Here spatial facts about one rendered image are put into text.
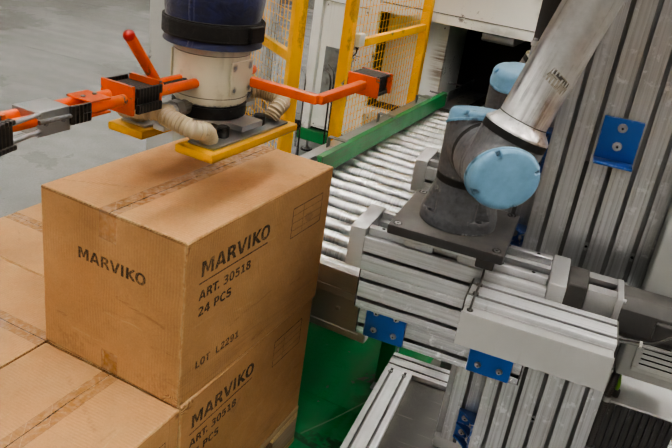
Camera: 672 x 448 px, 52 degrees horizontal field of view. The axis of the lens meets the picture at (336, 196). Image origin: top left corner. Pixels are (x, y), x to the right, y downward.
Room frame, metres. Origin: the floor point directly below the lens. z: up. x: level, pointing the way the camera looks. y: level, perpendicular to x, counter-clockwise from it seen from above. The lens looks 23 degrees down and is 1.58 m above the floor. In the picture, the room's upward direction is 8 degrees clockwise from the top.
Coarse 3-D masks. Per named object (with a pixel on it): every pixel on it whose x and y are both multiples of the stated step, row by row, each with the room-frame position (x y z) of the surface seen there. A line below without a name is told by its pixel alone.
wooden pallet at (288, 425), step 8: (296, 408) 1.72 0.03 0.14; (288, 416) 1.68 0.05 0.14; (296, 416) 1.73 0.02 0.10; (280, 424) 1.64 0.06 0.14; (288, 424) 1.68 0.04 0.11; (280, 432) 1.64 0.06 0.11; (288, 432) 1.69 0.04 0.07; (272, 440) 1.60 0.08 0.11; (280, 440) 1.64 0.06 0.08; (288, 440) 1.70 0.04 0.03
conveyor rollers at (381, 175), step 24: (432, 120) 3.79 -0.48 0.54; (384, 144) 3.23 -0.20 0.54; (408, 144) 3.28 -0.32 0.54; (432, 144) 3.33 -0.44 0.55; (336, 168) 2.83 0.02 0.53; (360, 168) 2.88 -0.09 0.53; (384, 168) 2.86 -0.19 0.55; (408, 168) 2.91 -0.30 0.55; (336, 192) 2.53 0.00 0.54; (360, 192) 2.58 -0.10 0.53; (384, 192) 2.64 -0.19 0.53; (408, 192) 2.62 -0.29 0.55; (336, 216) 2.32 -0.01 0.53; (336, 240) 2.12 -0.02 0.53
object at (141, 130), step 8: (112, 120) 1.46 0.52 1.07; (120, 120) 1.47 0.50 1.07; (128, 120) 1.46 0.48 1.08; (152, 120) 1.48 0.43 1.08; (112, 128) 1.45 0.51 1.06; (120, 128) 1.44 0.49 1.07; (128, 128) 1.43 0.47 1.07; (136, 128) 1.43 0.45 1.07; (144, 128) 1.44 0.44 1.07; (152, 128) 1.45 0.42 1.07; (136, 136) 1.42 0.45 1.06; (144, 136) 1.42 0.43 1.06; (152, 136) 1.44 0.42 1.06
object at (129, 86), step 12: (132, 72) 1.37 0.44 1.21; (108, 84) 1.29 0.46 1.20; (120, 84) 1.28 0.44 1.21; (132, 84) 1.32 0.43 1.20; (144, 84) 1.33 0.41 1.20; (156, 84) 1.32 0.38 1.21; (132, 96) 1.26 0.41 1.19; (144, 96) 1.28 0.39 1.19; (156, 96) 1.32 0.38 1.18; (120, 108) 1.28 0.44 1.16; (132, 108) 1.26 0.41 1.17; (144, 108) 1.28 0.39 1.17; (156, 108) 1.31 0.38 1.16
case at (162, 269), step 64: (64, 192) 1.33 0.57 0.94; (128, 192) 1.37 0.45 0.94; (192, 192) 1.42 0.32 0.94; (256, 192) 1.48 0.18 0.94; (320, 192) 1.67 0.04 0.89; (64, 256) 1.32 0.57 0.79; (128, 256) 1.24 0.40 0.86; (192, 256) 1.20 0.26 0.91; (256, 256) 1.41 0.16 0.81; (320, 256) 1.72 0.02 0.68; (64, 320) 1.32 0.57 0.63; (128, 320) 1.24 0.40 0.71; (192, 320) 1.21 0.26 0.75; (256, 320) 1.44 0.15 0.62; (192, 384) 1.22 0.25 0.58
